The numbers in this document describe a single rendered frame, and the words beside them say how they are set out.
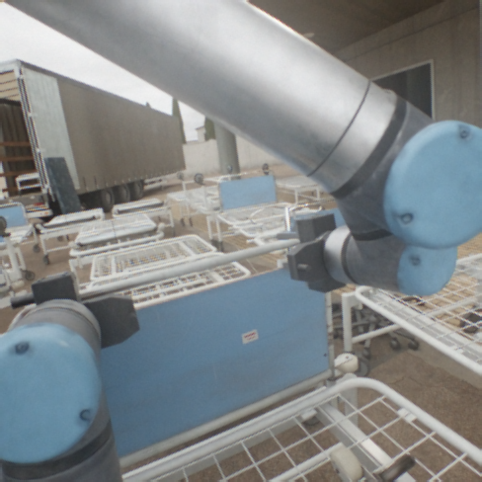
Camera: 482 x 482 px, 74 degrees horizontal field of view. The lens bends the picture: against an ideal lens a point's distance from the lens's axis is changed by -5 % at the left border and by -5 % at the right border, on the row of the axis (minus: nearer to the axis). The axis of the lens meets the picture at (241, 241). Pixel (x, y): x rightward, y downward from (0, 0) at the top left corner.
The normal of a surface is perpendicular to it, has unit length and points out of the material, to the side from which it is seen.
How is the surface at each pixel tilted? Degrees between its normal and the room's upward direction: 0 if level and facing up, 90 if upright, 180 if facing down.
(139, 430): 90
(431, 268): 85
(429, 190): 93
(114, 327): 81
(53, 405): 75
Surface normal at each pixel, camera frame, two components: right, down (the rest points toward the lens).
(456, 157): 0.06, 0.29
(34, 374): 0.36, -0.08
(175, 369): 0.40, 0.18
